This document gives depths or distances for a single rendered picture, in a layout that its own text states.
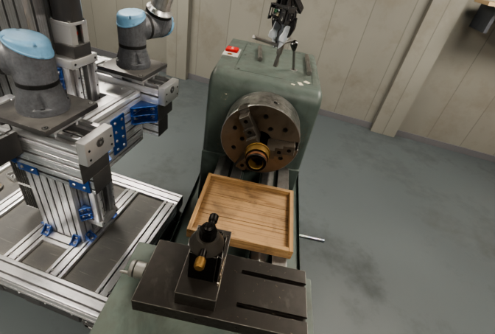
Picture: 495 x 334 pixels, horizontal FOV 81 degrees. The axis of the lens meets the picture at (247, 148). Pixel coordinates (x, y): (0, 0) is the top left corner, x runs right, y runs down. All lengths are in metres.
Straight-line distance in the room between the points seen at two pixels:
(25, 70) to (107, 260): 1.11
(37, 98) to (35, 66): 0.10
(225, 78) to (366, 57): 2.78
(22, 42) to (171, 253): 0.70
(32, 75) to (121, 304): 0.68
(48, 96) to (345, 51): 3.25
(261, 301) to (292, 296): 0.09
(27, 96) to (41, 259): 1.05
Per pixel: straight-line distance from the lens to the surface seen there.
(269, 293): 0.85
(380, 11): 3.74
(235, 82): 1.22
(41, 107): 1.10
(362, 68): 3.86
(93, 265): 1.83
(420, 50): 3.80
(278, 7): 1.09
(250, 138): 1.05
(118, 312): 0.87
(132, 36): 1.40
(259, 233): 1.06
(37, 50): 1.03
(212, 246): 0.68
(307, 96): 1.23
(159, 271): 0.85
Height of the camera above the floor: 1.70
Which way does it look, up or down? 35 degrees down
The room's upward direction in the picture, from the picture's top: 11 degrees clockwise
